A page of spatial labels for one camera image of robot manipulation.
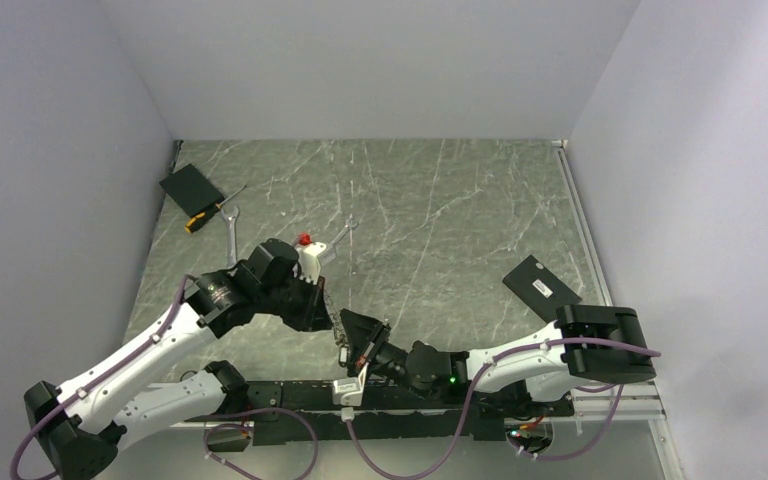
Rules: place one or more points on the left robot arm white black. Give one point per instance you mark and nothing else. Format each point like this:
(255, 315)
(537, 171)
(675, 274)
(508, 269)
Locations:
(83, 423)

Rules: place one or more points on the yellow black screwdriver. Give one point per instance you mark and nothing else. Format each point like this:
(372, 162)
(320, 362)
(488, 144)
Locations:
(198, 221)

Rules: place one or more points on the black box left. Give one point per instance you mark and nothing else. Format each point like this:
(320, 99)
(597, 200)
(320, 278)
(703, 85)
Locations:
(191, 190)

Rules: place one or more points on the long silver wrench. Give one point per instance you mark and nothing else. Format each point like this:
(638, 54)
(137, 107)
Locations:
(230, 215)

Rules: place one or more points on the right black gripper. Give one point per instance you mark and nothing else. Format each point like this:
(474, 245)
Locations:
(362, 332)

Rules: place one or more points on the black plate right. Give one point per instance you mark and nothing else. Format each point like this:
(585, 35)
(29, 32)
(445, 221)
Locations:
(539, 288)

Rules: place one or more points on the short silver wrench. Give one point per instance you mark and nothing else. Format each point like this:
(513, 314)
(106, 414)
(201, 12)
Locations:
(350, 224)

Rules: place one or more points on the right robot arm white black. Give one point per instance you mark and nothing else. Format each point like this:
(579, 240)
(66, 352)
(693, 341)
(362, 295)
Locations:
(584, 344)

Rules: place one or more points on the aluminium frame rail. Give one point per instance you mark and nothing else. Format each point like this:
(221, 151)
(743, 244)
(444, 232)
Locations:
(638, 402)

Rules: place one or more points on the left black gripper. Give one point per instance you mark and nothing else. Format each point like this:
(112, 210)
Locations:
(314, 315)

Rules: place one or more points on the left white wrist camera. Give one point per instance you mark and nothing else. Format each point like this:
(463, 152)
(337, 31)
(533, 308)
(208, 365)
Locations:
(312, 256)

